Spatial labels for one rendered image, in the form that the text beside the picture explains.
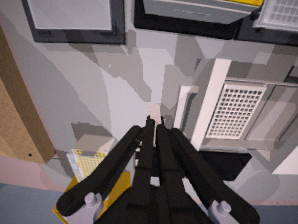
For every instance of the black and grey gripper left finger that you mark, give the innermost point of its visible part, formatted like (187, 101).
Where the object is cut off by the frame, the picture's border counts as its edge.
(83, 203)

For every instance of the grey flat work mat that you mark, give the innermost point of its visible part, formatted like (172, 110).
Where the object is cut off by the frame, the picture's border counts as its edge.
(105, 89)

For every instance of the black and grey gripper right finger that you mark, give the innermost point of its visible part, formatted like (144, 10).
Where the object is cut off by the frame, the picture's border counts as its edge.
(223, 204)

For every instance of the white multi-well plate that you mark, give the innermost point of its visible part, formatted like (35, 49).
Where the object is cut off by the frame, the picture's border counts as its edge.
(278, 15)

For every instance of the white multiwell plate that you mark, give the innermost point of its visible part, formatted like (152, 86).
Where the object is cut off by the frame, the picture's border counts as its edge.
(236, 104)

